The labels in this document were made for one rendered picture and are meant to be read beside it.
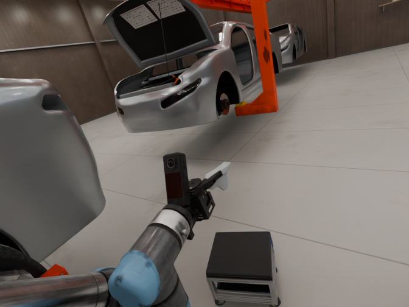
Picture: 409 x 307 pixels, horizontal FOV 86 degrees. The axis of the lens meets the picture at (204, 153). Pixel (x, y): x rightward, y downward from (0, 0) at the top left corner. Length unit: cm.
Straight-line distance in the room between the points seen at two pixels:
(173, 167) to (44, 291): 27
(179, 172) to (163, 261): 17
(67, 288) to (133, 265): 12
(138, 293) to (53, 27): 1531
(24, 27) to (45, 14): 135
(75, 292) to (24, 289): 7
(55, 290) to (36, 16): 1515
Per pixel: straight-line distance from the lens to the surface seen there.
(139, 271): 36
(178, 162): 46
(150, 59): 422
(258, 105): 368
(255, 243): 159
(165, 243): 39
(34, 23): 1522
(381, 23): 1420
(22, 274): 108
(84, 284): 47
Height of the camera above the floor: 149
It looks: 22 degrees down
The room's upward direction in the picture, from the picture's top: 15 degrees counter-clockwise
